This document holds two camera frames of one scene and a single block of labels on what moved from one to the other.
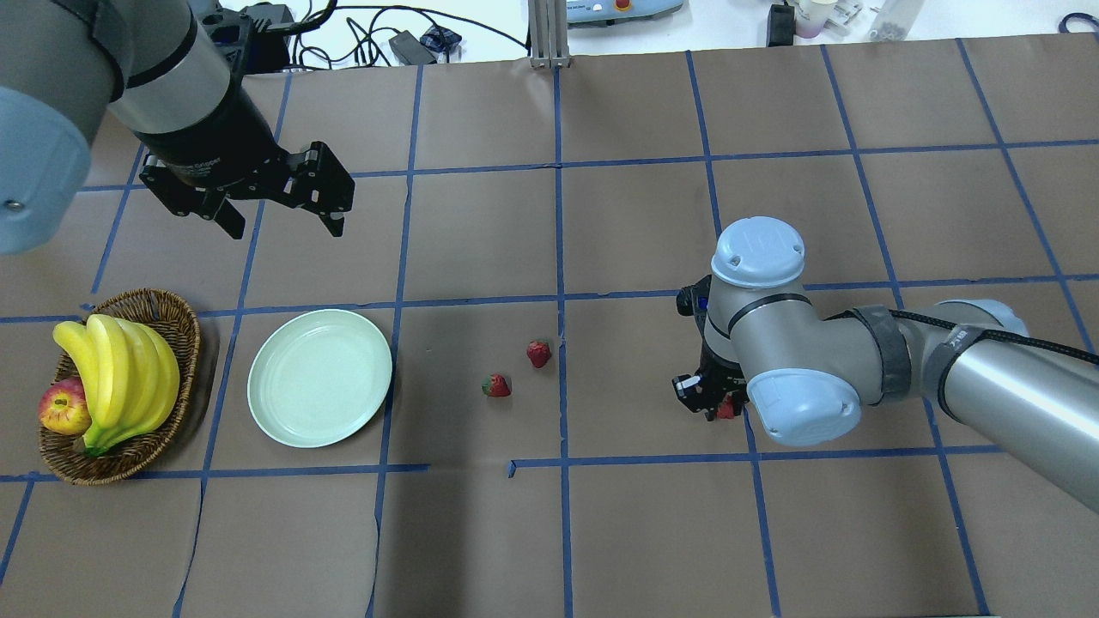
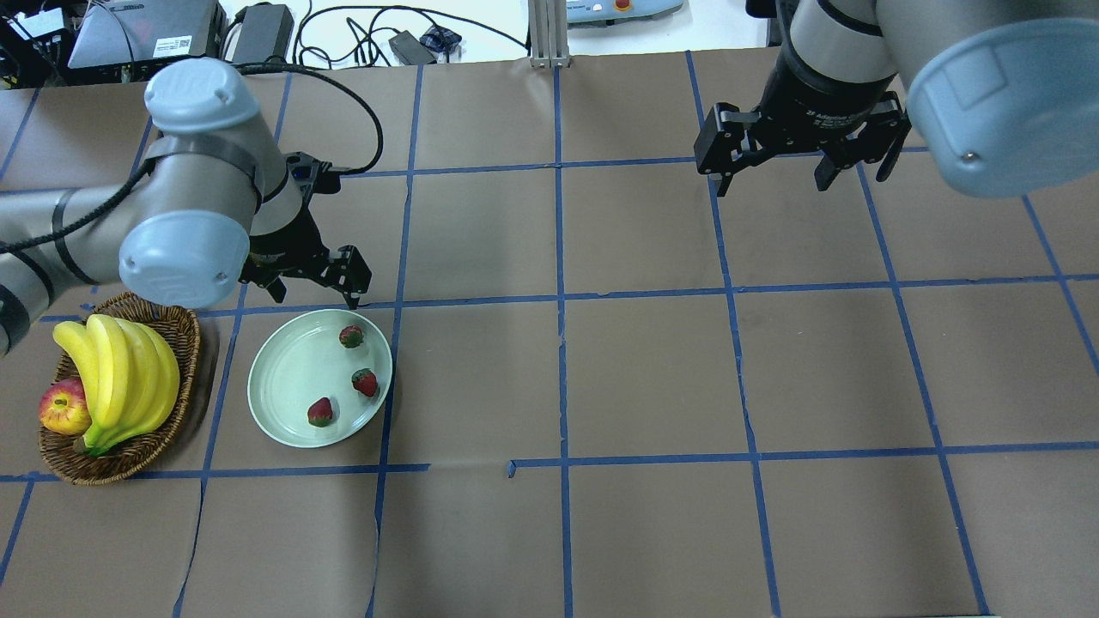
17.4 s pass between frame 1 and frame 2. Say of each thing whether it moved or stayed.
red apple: stayed
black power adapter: stayed
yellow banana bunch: stayed
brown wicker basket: stayed
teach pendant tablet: stayed
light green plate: stayed
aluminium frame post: stayed
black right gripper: moved
